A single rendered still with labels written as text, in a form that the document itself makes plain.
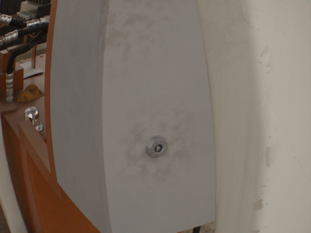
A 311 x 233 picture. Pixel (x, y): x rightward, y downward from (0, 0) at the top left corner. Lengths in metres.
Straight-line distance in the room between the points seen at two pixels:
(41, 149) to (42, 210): 0.28
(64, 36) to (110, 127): 0.18
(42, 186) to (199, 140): 0.61
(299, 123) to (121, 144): 0.43
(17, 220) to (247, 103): 1.22
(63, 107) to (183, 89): 0.19
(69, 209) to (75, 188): 0.51
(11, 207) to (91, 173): 0.72
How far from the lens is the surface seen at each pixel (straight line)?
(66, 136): 0.79
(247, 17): 0.24
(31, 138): 1.10
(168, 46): 0.66
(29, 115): 1.22
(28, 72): 1.74
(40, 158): 1.01
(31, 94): 1.46
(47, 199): 1.27
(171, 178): 0.72
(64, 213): 1.31
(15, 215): 1.42
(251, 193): 0.26
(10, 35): 1.31
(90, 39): 0.66
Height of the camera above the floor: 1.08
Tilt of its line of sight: 21 degrees down
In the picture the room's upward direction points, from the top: 2 degrees clockwise
